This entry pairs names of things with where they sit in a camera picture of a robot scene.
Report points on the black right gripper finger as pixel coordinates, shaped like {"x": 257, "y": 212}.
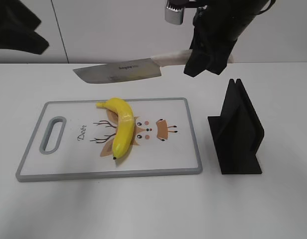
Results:
{"x": 218, "y": 62}
{"x": 197, "y": 63}

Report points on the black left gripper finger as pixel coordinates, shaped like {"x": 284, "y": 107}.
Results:
{"x": 32, "y": 42}
{"x": 15, "y": 18}

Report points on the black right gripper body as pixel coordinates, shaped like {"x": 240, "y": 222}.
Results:
{"x": 217, "y": 25}

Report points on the white-handled kitchen knife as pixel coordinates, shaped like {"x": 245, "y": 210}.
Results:
{"x": 131, "y": 70}

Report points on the yellow plastic banana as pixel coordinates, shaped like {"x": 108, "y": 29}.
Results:
{"x": 126, "y": 125}

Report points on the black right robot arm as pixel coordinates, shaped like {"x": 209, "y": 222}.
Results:
{"x": 251, "y": 9}

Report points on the black knife stand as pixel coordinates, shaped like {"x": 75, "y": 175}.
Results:
{"x": 237, "y": 132}

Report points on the white grey-rimmed cutting board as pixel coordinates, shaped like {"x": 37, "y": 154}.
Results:
{"x": 72, "y": 140}

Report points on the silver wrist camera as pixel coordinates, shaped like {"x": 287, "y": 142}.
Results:
{"x": 173, "y": 14}

